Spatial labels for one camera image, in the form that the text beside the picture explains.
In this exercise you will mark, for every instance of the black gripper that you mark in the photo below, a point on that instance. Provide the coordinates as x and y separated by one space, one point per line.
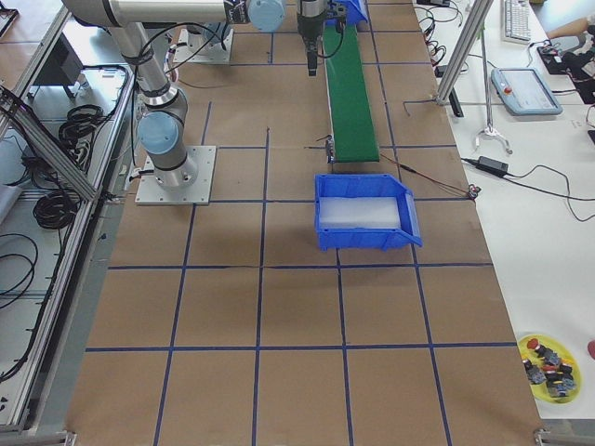
308 25

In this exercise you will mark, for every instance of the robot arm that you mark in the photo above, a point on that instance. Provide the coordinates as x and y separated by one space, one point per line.
161 128

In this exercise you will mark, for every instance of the yellow plate of buttons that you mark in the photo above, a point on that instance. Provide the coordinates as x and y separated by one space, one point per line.
551 370

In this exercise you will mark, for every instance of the blue bin left side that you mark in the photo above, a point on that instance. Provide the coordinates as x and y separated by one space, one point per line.
352 11

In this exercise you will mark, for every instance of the blue bin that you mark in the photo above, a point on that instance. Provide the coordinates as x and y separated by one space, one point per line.
352 11
367 185

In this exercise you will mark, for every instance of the green conveyor belt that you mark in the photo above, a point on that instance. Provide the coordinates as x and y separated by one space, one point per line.
353 135

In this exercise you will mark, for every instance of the blue bin right side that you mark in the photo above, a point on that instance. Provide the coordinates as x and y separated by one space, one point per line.
367 185

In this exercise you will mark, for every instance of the white foam pad right bin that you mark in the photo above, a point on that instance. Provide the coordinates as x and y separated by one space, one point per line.
375 213

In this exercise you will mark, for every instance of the white keyboard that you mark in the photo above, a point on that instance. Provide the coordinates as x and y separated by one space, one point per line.
515 21

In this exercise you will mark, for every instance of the black power adapter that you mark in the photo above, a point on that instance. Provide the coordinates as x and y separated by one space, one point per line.
492 166

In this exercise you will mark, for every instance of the teach pendant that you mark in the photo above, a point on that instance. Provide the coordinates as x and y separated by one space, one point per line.
524 92

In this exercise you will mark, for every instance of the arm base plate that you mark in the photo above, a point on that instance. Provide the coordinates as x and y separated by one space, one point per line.
189 184
210 43

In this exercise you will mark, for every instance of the aluminium frame post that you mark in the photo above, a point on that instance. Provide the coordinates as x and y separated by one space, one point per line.
464 43

